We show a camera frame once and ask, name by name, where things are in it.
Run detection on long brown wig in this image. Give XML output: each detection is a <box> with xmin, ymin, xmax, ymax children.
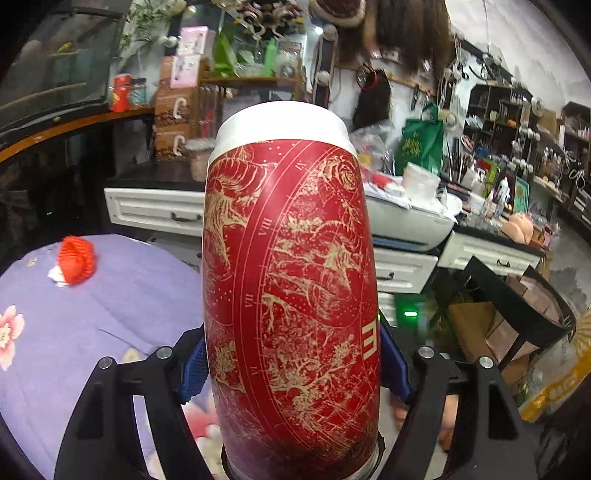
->
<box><xmin>362</xmin><ymin>0</ymin><xmax>456</xmax><ymax>77</ymax></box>

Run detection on pink box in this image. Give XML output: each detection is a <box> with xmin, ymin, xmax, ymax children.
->
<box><xmin>170</xmin><ymin>26</ymin><xmax>212</xmax><ymax>89</ymax></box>

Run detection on black bin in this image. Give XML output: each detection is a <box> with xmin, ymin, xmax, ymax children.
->
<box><xmin>455</xmin><ymin>256</ymin><xmax>579</xmax><ymax>371</ymax></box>

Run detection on wooden counter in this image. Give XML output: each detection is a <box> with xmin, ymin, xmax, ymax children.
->
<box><xmin>0</xmin><ymin>107</ymin><xmax>155</xmax><ymax>162</ymax></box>

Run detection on dark glass enclosure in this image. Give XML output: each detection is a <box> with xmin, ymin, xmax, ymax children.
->
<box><xmin>0</xmin><ymin>0</ymin><xmax>126</xmax><ymax>136</ymax></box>

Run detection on white printer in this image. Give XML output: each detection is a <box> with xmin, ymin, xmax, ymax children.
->
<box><xmin>364</xmin><ymin>185</ymin><xmax>459</xmax><ymax>253</ymax></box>

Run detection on red gold patterned can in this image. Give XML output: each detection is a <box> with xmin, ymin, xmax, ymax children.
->
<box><xmin>202</xmin><ymin>105</ymin><xmax>387</xmax><ymax>480</ymax></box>

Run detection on red fur-trimmed hat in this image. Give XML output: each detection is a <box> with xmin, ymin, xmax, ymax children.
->
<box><xmin>308</xmin><ymin>0</ymin><xmax>368</xmax><ymax>31</ymax></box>

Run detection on dark wooden shelf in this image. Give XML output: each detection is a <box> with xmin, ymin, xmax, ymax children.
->
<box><xmin>464</xmin><ymin>82</ymin><xmax>537</xmax><ymax>154</ymax></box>

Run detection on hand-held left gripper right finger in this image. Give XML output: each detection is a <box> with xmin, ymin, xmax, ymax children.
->
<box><xmin>378</xmin><ymin>316</ymin><xmax>539</xmax><ymax>480</ymax></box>

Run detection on purple floral printed blanket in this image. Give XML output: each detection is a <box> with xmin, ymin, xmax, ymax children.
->
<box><xmin>0</xmin><ymin>233</ymin><xmax>222</xmax><ymax>480</ymax></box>

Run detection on pink paper cup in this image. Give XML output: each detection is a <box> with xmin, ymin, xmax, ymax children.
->
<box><xmin>185</xmin><ymin>138</ymin><xmax>216</xmax><ymax>182</ymax></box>

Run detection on cardboard box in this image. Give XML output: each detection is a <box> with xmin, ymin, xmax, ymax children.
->
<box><xmin>154</xmin><ymin>88</ymin><xmax>202</xmax><ymax>128</ymax></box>
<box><xmin>154</xmin><ymin>124</ymin><xmax>200</xmax><ymax>161</ymax></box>

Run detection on green bag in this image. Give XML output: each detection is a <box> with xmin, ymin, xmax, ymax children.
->
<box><xmin>399</xmin><ymin>104</ymin><xmax>445</xmax><ymax>177</ymax></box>

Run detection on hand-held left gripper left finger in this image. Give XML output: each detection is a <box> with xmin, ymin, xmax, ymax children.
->
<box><xmin>54</xmin><ymin>323</ymin><xmax>214</xmax><ymax>480</ymax></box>

